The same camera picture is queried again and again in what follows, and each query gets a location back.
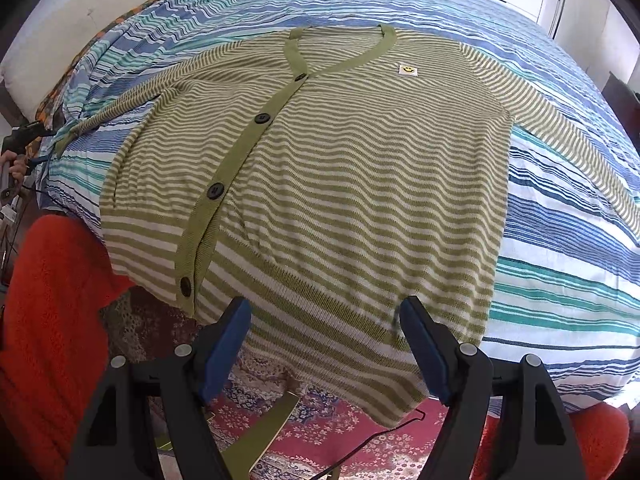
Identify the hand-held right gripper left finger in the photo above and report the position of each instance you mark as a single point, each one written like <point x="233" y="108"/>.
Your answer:
<point x="226" y="355"/>

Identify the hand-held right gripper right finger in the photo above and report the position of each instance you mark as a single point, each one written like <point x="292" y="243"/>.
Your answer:
<point x="425" y="355"/>

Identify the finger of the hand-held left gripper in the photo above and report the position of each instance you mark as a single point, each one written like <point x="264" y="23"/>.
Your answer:
<point x="27" y="131"/>

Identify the green striped knit cardigan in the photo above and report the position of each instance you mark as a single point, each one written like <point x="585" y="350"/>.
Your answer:
<point x="350" y="185"/>

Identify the person's left hand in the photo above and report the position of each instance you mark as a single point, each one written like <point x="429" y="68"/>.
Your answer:
<point x="14" y="166"/>

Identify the olive metal stand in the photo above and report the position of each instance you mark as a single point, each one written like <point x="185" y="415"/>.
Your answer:
<point x="277" y="410"/>

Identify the white mattress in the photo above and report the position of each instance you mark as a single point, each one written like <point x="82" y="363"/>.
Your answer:
<point x="60" y="25"/>

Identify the red patterned rug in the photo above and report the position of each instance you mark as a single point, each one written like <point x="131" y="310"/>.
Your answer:
<point x="320" y="430"/>

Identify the blue striped bed sheet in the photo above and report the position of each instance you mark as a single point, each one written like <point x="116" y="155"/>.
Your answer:
<point x="550" y="270"/>

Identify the orange fleece garment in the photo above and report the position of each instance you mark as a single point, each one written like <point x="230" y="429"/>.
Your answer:
<point x="50" y="335"/>

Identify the dark wooden furniture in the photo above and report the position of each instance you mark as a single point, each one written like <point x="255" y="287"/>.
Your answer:
<point x="622" y="97"/>

